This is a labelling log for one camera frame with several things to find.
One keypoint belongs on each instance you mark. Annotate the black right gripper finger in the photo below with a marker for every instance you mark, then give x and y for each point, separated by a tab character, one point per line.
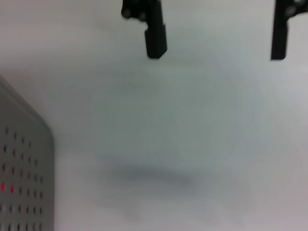
279	36
155	36

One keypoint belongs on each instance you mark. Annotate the grey perforated storage bin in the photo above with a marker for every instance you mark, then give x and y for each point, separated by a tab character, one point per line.
24	156

